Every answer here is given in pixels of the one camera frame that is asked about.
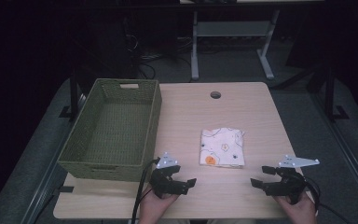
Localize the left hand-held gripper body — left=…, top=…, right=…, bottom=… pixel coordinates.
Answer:
left=149, top=151, right=190, bottom=199

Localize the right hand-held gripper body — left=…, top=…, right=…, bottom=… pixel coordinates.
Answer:
left=264, top=154, right=321, bottom=205

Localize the white patterned cloth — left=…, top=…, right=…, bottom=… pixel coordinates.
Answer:
left=199, top=127, right=246, bottom=170

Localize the green woven basket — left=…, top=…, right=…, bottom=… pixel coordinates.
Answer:
left=57, top=77, right=163, bottom=183

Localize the person's left hand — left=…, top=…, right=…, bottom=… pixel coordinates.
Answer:
left=138, top=186, right=180, bottom=224

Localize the person's right hand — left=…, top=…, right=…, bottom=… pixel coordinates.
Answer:
left=275, top=191, right=319, bottom=224

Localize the black metal stand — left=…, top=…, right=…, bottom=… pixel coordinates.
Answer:
left=59, top=69, right=87, bottom=123
left=307, top=63, right=351, bottom=124

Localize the black tape strip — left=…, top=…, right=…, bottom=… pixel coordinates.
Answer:
left=55, top=185, right=76, bottom=194

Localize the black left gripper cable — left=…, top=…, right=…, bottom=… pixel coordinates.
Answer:
left=131, top=157, right=161, bottom=224

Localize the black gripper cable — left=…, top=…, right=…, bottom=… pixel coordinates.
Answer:
left=131, top=157, right=161, bottom=224
left=302, top=175, right=353, bottom=224

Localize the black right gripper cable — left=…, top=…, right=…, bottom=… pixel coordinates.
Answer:
left=302, top=175, right=353, bottom=224

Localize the aluminium rail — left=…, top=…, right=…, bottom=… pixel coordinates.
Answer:
left=310, top=91, right=358, bottom=216
left=20, top=92, right=88, bottom=224

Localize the tangle of black floor cables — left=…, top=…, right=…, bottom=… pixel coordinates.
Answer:
left=122, top=17, right=194, bottom=80

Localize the white metal desk frame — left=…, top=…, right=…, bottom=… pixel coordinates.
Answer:
left=189, top=8, right=282, bottom=81

